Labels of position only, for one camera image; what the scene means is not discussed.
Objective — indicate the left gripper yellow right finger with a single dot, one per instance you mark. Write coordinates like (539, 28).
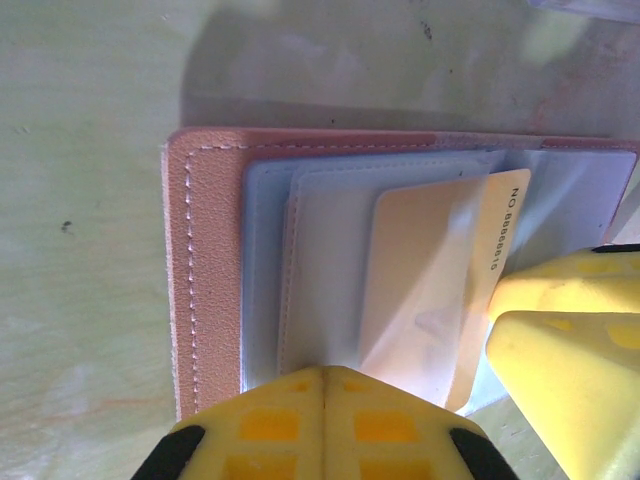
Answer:
(385, 435)

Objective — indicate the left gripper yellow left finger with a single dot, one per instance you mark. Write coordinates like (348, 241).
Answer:
(270, 430)

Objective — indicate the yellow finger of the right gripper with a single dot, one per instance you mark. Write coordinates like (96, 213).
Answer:
(575, 390)
(575, 285)

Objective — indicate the yellow numbered card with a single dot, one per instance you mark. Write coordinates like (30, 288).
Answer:
(415, 260)

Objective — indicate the clear plastic tray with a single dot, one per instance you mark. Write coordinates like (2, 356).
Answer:
(590, 7)

